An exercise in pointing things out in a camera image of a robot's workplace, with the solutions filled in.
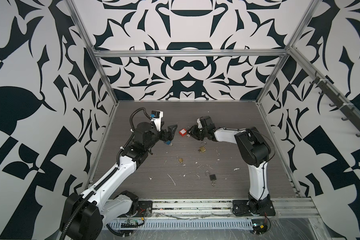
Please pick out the white cable duct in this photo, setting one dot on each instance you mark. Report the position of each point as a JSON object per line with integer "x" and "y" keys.
{"x": 195, "y": 224}

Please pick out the aluminium front rail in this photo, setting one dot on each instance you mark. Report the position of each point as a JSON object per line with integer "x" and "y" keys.
{"x": 188, "y": 209}

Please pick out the circuit board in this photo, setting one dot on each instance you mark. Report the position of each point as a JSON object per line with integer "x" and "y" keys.
{"x": 133, "y": 223}
{"x": 259, "y": 228}

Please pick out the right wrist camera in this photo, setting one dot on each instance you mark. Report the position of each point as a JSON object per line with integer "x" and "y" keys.
{"x": 199, "y": 124}

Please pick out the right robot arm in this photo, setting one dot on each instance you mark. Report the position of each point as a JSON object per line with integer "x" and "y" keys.
{"x": 255, "y": 151}

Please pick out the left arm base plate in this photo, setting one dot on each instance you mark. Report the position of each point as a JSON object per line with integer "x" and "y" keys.
{"x": 144, "y": 209}

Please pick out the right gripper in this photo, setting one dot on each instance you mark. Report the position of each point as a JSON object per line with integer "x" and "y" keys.
{"x": 193, "y": 132}

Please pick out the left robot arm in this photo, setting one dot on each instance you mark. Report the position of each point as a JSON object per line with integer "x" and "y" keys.
{"x": 86, "y": 214}

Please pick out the large brass padlock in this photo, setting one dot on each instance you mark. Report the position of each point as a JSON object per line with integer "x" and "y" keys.
{"x": 202, "y": 148}

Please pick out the wall hook rack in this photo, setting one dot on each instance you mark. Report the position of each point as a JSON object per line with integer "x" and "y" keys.
{"x": 349, "y": 110}

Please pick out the right circuit board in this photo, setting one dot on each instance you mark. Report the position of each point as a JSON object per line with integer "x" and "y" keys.
{"x": 259, "y": 228}

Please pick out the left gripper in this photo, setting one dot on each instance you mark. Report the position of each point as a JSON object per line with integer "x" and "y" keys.
{"x": 169, "y": 134}

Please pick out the black padlock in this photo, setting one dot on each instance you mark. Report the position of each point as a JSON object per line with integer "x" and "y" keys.
{"x": 212, "y": 177}

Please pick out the red padlock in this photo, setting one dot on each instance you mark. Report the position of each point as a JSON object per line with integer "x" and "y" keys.
{"x": 184, "y": 132}

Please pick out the left circuit board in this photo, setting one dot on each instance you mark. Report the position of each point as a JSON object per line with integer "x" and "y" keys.
{"x": 133, "y": 223}

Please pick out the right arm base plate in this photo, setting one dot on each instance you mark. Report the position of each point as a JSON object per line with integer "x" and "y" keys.
{"x": 243, "y": 208}

